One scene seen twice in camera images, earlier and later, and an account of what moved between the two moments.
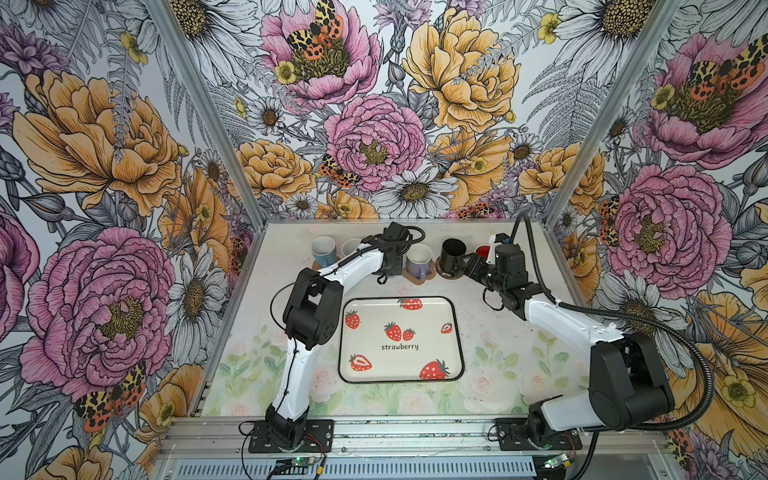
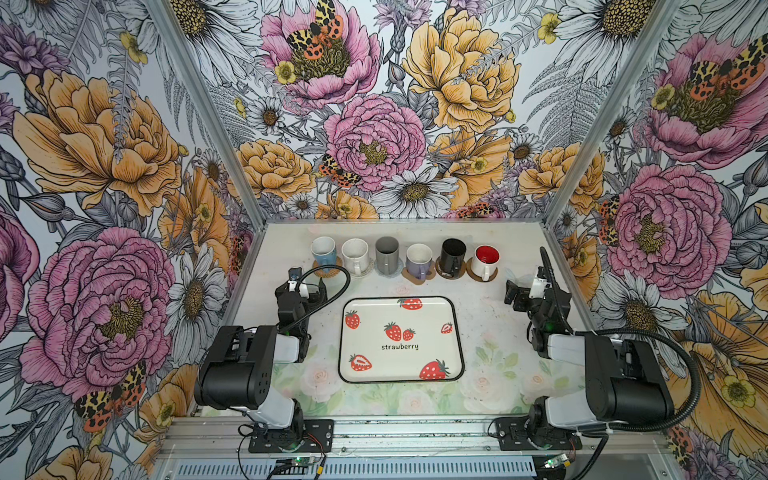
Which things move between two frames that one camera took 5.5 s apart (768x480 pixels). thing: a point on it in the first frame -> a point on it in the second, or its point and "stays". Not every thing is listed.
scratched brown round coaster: (444, 274) stays
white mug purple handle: (419, 260) stays
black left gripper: (396, 269) -> (319, 297)
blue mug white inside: (324, 250) stays
